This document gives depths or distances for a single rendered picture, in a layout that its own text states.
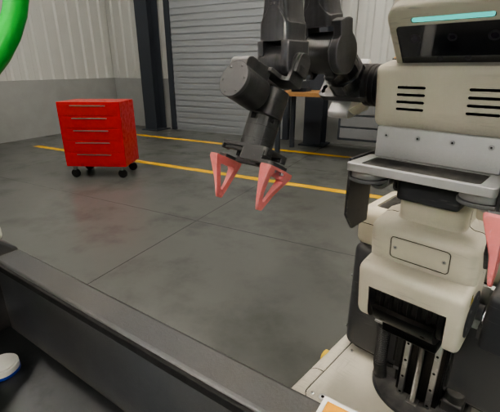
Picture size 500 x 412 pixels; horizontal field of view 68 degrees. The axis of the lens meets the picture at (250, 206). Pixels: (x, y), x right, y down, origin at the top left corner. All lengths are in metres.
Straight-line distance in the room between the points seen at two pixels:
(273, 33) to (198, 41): 6.91
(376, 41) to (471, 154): 5.65
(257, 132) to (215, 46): 6.75
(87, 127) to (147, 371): 4.21
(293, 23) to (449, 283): 0.58
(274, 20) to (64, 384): 0.61
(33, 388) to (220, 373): 0.29
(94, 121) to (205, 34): 3.58
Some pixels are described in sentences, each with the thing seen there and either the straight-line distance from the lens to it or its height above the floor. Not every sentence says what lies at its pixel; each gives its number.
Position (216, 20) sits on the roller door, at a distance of 7.36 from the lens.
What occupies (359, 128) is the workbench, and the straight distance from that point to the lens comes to 5.10.
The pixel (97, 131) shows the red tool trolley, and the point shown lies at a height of 0.55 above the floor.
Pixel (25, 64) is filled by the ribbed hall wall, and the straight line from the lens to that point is 7.94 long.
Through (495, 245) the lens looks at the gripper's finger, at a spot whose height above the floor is 1.04.
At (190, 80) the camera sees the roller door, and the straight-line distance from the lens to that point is 7.68.
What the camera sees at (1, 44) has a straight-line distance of 0.29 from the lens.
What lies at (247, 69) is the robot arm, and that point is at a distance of 0.59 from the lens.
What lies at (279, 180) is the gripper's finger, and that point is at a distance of 0.62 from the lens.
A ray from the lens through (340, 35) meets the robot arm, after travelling 0.75.
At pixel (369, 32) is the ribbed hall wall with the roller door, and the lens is 6.40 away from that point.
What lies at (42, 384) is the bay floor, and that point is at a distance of 0.59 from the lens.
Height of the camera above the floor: 1.21
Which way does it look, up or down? 21 degrees down
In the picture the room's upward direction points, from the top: straight up
